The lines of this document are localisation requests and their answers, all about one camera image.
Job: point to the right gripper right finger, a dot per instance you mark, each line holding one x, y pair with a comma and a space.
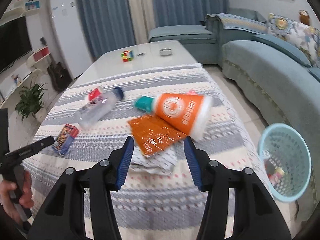
256, 215

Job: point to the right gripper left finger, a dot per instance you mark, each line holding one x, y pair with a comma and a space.
61, 215

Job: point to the playing card box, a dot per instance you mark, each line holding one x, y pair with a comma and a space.
65, 139

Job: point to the clear plastic bottle blue cap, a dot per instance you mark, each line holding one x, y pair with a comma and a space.
92, 112

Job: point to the white heart pattern bag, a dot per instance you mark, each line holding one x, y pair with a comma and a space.
161, 163

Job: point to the orange paper cup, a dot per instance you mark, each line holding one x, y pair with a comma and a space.
189, 113

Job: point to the orange snack wrapper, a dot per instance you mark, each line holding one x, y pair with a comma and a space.
153, 135

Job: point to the light blue mesh trash basket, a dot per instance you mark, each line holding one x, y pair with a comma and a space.
287, 161

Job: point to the potted green plant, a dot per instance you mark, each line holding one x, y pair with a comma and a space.
31, 102

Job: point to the white tv shelf unit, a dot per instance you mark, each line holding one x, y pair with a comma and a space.
19, 67

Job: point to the striped woven table cloth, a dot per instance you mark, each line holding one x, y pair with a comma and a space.
159, 199

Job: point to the black guitar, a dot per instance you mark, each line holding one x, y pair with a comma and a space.
59, 75

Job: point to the red white paper cup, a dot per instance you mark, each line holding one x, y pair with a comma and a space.
93, 94

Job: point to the black television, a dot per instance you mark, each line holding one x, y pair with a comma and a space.
15, 42

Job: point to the blue sofa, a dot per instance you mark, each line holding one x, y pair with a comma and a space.
282, 88

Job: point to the pink paper scrap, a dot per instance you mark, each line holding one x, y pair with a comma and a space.
191, 92

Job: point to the white refrigerator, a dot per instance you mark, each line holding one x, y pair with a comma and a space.
70, 36

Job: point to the rubiks cube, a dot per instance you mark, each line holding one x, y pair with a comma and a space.
127, 56

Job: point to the blue ottoman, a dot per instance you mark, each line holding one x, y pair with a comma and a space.
196, 39

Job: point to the floral cushion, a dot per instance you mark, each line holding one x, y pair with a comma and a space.
304, 37

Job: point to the round white ashtray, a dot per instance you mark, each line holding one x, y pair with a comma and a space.
165, 52

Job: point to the blue curtain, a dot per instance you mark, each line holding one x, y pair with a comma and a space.
113, 24

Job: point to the brown jar on sofa back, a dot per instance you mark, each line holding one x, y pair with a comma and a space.
304, 17

